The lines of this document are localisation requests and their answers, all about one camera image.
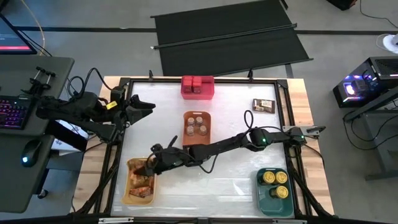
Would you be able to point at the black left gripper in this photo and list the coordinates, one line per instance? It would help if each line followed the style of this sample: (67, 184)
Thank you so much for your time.
(121, 113)

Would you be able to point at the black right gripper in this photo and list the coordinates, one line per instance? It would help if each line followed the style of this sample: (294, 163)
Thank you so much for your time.
(171, 160)

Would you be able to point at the tan foil spice packet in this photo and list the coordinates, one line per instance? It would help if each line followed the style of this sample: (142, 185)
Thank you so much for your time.
(141, 192)
(136, 165)
(140, 180)
(263, 105)

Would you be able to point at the small glass spice jar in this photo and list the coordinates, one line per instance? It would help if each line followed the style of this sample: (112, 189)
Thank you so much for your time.
(203, 129)
(199, 119)
(191, 121)
(190, 130)

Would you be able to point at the smoked paprika tin red lid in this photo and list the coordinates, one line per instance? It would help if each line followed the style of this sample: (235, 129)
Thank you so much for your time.
(197, 81)
(187, 81)

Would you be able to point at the black yellow-lid seasoning canister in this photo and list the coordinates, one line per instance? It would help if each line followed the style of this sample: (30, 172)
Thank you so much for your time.
(281, 192)
(281, 177)
(268, 177)

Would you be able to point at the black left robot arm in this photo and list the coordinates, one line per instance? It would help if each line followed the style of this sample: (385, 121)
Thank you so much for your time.
(87, 109)

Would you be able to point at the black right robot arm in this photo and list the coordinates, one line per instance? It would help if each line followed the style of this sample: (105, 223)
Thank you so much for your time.
(224, 146)

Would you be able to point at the yellow label tag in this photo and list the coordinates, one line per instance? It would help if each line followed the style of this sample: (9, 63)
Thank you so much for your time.
(112, 105)

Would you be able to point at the black table clamp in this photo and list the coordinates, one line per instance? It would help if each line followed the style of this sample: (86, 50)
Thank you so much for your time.
(151, 76)
(250, 74)

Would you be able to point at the yellow plastic bin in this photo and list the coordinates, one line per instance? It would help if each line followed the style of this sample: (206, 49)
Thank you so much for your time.
(138, 201)

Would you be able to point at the orange plastic bin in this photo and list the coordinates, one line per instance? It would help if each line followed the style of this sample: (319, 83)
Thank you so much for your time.
(185, 138)

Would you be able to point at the white cardboard box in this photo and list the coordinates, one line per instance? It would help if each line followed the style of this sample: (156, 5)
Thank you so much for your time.
(79, 132)

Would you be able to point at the pink plastic bin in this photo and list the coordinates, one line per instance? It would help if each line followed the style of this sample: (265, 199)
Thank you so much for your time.
(206, 90)

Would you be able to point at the black desk caster wheel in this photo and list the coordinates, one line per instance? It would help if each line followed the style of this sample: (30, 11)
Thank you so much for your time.
(42, 194)

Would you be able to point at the black computer mouse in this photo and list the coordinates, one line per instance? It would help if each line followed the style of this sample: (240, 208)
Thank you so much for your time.
(31, 152)

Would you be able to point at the backlit keyboard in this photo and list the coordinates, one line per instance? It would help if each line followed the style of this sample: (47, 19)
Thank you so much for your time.
(14, 112)

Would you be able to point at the green plastic bin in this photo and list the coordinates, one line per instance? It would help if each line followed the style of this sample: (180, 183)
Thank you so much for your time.
(273, 208)

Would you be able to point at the dark grey desk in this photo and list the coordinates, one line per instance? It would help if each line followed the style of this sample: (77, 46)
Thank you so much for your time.
(12, 186)

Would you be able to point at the desk computer monitor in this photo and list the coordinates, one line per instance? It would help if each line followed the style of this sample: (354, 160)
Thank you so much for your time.
(12, 37)

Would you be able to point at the black floor object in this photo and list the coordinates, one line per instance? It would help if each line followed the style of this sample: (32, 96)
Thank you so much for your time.
(342, 3)

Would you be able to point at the grey metal side table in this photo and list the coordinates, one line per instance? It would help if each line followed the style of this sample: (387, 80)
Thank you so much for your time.
(382, 130)

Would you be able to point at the computer tower with coloured lights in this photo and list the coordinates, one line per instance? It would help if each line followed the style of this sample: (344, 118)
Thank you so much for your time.
(382, 67)

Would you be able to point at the white round device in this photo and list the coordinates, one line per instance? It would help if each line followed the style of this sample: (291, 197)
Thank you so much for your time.
(391, 43)

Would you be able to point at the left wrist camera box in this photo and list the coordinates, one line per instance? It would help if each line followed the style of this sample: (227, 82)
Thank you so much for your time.
(117, 93)

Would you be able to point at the silver metal bracket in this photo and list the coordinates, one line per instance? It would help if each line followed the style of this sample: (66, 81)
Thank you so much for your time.
(289, 221)
(115, 220)

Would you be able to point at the black metal table frame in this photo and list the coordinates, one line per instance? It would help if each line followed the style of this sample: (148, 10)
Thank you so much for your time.
(236, 80)

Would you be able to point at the black desk clamp mount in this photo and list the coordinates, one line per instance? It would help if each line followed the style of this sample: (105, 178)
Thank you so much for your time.
(40, 72)

